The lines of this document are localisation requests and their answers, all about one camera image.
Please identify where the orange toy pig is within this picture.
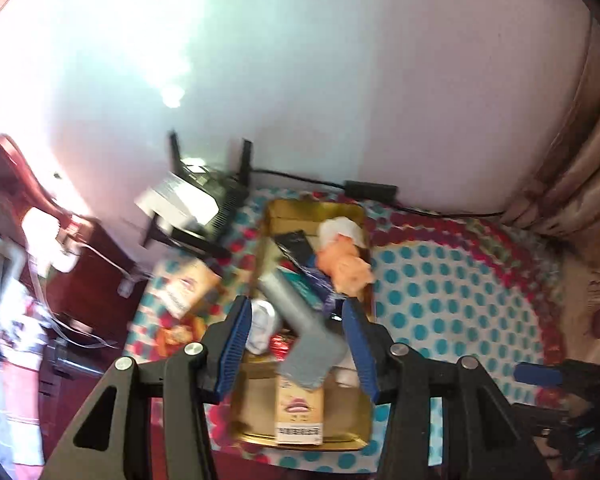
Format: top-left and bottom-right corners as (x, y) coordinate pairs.
(316, 235), (373, 297)

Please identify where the white sock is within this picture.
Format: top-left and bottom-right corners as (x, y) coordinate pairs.
(317, 217), (366, 249)
(246, 299), (282, 356)
(332, 367), (360, 388)

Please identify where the grey plastic package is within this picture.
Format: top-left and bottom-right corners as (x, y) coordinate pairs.
(258, 269), (348, 390)

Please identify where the red foil candy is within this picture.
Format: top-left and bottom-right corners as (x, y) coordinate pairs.
(268, 333), (297, 362)

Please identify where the teal white medicine box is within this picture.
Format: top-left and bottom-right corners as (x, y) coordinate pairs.
(278, 266), (332, 310)

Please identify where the yellow medicine box with lips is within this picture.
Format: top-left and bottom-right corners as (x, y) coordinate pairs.
(274, 375), (324, 446)

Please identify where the dark blue sachet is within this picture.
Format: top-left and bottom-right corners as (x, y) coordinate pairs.
(273, 231), (340, 318)

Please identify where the orange snack packet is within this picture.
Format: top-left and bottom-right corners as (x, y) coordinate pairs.
(156, 316), (207, 358)

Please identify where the gold metal tin tray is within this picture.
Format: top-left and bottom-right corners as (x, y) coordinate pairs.
(227, 198), (372, 452)

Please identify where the yellow medicine box left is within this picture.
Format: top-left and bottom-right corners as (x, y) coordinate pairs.
(158, 259), (221, 320)

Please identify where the polka dot tablecloth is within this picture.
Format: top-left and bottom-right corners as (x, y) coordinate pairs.
(124, 188), (564, 478)

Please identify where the black power adapter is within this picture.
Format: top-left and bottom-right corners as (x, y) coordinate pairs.
(343, 180), (398, 205)

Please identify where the dark red wooden cabinet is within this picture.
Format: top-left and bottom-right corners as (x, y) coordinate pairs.
(43, 216), (150, 350)

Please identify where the black wifi router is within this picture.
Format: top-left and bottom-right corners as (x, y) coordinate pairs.
(135, 131), (252, 260)

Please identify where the beige curtain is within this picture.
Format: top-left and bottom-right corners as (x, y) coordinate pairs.
(504, 21), (600, 364)

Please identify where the white charger with cable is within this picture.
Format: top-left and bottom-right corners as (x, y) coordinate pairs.
(50, 223), (148, 298)

